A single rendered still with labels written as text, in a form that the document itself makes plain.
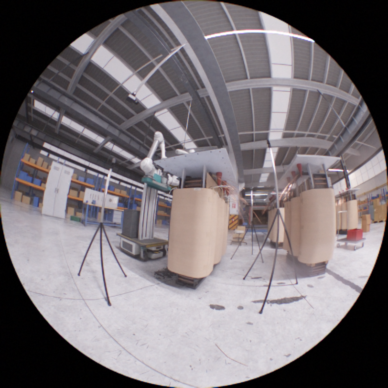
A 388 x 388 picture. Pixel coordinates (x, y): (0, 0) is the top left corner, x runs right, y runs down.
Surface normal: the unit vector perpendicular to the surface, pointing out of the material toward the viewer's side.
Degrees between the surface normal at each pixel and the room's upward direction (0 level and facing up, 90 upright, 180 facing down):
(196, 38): 180
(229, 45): 174
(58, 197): 90
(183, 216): 90
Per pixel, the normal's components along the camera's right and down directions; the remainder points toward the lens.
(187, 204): -0.41, -0.22
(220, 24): 0.02, 0.97
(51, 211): 0.91, -0.03
